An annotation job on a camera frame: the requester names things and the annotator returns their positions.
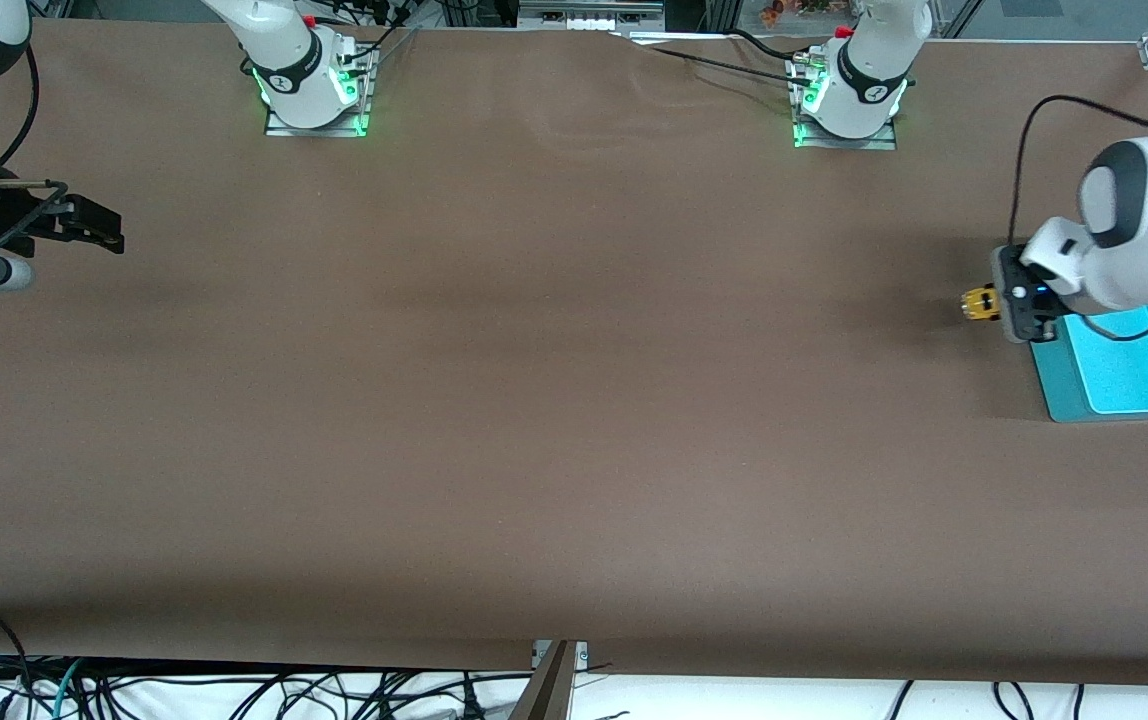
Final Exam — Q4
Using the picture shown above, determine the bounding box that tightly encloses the teal plastic storage bin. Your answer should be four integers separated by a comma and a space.
1029, 297, 1148, 424

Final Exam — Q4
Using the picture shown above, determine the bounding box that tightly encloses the brown table cover mat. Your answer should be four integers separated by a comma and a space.
0, 22, 1148, 689

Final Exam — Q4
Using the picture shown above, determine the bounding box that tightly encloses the grey white power strip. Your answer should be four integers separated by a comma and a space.
517, 0, 667, 33

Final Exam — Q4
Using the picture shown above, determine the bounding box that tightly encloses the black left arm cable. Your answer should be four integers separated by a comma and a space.
1007, 94, 1148, 251

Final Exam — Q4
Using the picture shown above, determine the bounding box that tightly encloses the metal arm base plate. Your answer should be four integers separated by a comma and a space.
264, 60, 375, 139
792, 60, 900, 151

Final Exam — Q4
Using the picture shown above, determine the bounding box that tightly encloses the black cable on table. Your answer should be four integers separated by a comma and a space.
614, 33, 817, 89
729, 28, 810, 63

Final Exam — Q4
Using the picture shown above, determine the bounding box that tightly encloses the teal floor cable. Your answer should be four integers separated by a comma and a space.
52, 658, 87, 720

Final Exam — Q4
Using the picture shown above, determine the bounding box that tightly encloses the metal table edge bracket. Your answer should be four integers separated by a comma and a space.
509, 640, 590, 720

